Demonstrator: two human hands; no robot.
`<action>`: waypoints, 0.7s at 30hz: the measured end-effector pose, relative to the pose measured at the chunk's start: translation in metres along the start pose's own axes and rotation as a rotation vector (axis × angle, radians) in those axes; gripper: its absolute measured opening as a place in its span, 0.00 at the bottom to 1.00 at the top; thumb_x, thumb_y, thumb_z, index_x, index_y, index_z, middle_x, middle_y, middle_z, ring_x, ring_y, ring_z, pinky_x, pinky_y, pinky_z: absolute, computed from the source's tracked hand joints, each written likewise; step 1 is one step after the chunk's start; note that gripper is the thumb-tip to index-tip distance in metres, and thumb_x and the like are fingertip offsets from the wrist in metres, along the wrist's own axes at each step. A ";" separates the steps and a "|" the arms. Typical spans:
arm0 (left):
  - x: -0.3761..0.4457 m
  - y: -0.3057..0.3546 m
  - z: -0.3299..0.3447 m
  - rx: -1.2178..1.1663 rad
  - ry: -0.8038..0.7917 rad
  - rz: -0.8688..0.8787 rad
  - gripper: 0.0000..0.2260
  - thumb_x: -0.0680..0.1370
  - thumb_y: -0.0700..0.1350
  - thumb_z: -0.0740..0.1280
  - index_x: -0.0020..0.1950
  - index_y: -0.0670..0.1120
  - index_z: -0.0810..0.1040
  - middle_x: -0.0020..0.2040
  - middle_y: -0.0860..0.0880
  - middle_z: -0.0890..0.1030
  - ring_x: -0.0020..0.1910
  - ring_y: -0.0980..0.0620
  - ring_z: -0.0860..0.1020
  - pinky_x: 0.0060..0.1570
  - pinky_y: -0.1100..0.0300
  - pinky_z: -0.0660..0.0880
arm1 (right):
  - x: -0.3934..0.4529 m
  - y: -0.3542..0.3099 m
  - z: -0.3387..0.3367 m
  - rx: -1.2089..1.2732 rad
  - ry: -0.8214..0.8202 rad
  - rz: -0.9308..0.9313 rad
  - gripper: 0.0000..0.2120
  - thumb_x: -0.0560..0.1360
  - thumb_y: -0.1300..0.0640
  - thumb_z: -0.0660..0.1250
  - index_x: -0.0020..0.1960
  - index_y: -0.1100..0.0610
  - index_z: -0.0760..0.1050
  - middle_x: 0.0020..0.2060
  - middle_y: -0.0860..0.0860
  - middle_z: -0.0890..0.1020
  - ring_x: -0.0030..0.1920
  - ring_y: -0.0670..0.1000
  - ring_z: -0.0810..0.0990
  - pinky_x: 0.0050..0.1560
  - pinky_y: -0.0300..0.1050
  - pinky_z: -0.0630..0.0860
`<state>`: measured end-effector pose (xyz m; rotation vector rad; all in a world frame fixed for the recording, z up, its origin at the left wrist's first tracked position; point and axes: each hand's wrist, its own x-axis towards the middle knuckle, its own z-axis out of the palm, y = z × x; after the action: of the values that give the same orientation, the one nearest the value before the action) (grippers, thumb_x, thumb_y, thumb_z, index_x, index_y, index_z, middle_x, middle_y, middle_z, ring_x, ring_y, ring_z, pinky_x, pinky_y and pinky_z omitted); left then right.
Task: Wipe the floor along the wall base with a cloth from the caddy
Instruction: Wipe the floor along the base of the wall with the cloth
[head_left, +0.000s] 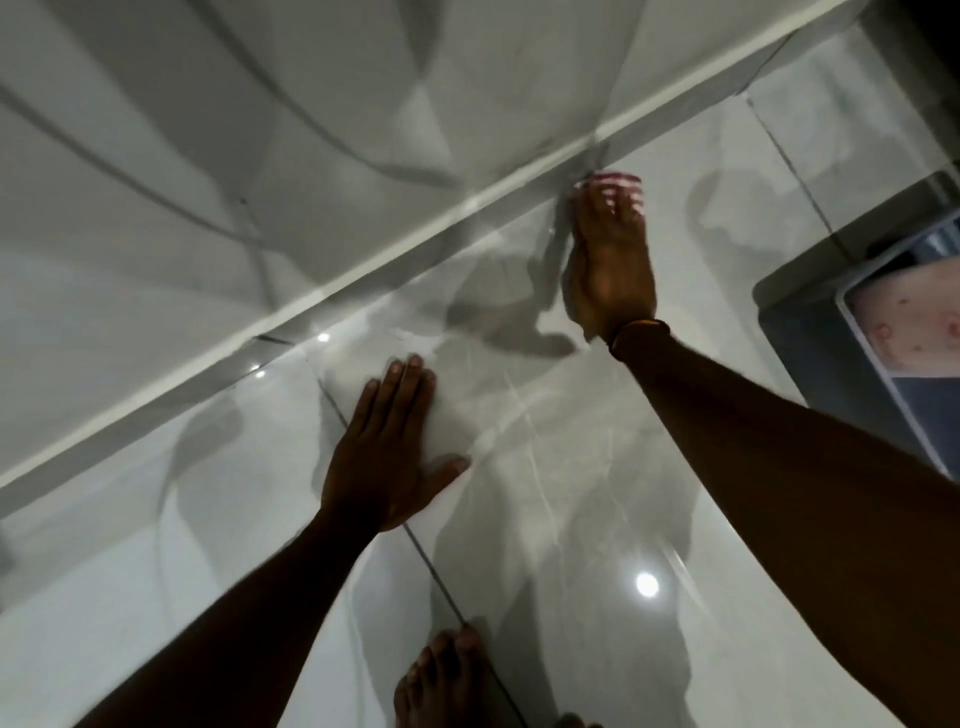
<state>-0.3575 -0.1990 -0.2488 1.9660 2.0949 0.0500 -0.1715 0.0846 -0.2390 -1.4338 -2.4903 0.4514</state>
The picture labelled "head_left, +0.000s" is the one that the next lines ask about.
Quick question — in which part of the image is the person's left hand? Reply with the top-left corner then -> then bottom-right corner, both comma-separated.
321,354 -> 473,536

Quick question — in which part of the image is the person's right hand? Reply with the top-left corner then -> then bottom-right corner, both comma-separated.
561,177 -> 659,347

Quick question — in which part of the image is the pink white cleaning cloth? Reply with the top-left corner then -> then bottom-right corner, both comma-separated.
572,171 -> 647,226

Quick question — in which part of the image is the person's left forearm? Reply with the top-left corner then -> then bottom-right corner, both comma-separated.
73,508 -> 380,728

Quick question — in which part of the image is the person's right forearm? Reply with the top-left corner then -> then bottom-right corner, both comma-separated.
613,330 -> 960,728

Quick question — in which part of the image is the orange wrist thread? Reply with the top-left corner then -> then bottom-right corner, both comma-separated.
606,318 -> 672,360

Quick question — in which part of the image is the white baseboard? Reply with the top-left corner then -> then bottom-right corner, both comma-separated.
0,0 -> 875,520

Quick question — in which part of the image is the person's left foot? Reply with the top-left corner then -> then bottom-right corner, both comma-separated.
393,625 -> 528,728

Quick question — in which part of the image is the grey plastic bin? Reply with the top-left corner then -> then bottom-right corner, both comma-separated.
753,171 -> 960,483

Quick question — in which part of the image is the pink spotted cloth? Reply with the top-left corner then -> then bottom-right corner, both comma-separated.
846,258 -> 960,378

